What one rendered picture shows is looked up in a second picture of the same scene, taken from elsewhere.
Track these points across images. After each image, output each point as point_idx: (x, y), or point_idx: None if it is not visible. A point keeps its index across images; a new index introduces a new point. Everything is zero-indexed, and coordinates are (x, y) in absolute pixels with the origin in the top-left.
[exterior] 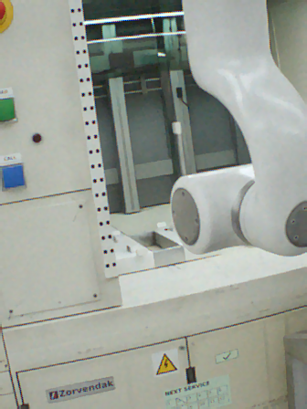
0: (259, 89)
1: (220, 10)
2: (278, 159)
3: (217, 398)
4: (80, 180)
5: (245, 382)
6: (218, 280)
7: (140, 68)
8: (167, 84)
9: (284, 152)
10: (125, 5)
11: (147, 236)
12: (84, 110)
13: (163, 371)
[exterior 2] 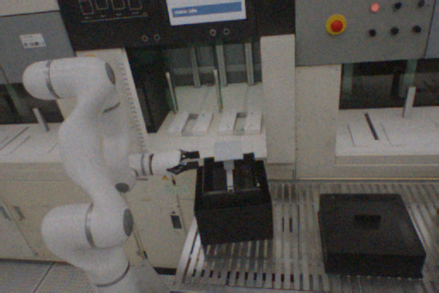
0: (109, 150)
1: (99, 123)
2: (109, 172)
3: (183, 191)
4: (131, 119)
5: (194, 188)
6: None
7: (202, 44)
8: (214, 51)
9: (111, 171)
10: None
11: (196, 115)
12: (129, 98)
13: (164, 179)
